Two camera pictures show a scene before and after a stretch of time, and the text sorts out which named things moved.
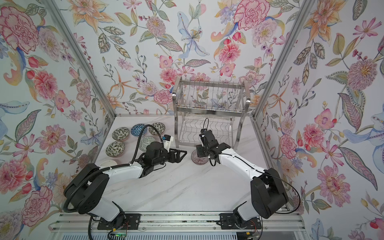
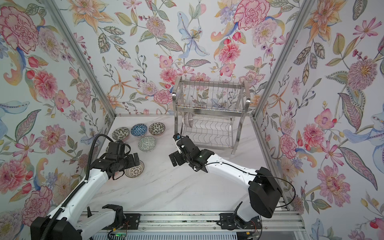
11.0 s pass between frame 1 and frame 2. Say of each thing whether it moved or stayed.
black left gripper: moved
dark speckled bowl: stayed
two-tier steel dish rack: stayed
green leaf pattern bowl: stayed
